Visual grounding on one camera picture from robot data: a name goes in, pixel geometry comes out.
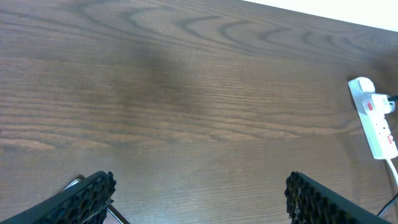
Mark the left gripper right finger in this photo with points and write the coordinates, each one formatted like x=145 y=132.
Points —
x=309 y=202

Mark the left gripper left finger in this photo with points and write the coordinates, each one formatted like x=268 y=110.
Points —
x=86 y=202

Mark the white power strip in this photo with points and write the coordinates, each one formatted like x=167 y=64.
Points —
x=372 y=109

